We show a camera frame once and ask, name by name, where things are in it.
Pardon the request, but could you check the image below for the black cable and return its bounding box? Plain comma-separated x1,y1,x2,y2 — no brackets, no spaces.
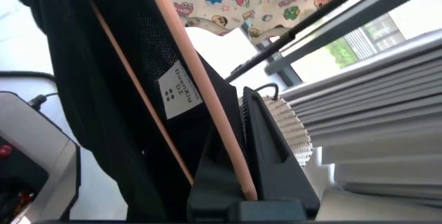
0,71,59,111

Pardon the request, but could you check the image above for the white laundry basket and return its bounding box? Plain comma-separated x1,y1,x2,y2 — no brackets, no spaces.
238,82,314,167

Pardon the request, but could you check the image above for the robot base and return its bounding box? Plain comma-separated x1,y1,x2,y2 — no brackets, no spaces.
0,91,82,223

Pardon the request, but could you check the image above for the pink clothes hanger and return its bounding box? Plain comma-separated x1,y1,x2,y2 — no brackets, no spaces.
82,0,258,203

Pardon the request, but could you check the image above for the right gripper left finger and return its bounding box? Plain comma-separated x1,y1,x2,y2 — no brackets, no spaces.
186,124,248,222

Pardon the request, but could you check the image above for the black garment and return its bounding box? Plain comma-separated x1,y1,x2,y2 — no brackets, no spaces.
1,0,248,222

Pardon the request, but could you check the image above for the window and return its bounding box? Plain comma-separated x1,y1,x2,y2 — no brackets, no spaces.
264,0,442,87

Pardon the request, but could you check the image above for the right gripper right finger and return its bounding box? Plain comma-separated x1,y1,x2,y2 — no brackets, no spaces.
241,86,320,222

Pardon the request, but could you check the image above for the black clothes rack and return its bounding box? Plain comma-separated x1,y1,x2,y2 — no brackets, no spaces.
224,0,386,84

